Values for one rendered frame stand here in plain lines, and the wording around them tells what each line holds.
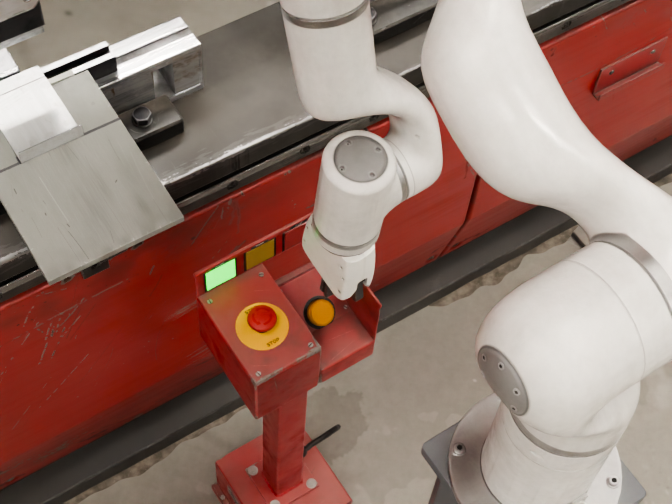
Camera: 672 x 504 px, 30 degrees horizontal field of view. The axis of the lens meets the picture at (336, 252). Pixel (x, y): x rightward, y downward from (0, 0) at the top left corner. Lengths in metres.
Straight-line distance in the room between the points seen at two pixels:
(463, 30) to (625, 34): 1.18
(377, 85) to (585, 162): 0.36
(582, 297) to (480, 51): 0.21
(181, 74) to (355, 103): 0.49
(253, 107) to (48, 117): 0.31
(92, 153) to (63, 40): 1.46
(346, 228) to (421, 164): 0.11
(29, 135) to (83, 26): 1.46
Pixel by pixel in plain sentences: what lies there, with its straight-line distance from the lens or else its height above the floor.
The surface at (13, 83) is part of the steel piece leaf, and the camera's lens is 1.68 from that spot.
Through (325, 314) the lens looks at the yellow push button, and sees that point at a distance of 1.78.
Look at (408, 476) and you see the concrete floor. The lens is 2.46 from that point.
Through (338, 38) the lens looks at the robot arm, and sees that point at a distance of 1.27.
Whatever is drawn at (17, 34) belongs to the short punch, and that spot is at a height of 1.11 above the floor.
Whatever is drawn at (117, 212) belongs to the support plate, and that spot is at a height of 1.00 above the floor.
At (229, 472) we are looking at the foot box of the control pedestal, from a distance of 2.33.
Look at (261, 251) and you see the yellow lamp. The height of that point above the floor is 0.82.
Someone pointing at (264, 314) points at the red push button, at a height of 0.81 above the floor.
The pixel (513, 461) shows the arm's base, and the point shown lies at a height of 1.12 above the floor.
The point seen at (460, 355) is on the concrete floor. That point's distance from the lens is 2.58.
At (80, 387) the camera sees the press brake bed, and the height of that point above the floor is 0.43.
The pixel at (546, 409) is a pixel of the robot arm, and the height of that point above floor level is 1.38.
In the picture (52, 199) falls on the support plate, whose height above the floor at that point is 1.00.
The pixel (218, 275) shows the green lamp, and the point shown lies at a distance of 1.70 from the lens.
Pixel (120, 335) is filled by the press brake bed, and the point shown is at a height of 0.53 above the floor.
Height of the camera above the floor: 2.29
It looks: 59 degrees down
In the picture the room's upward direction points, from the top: 5 degrees clockwise
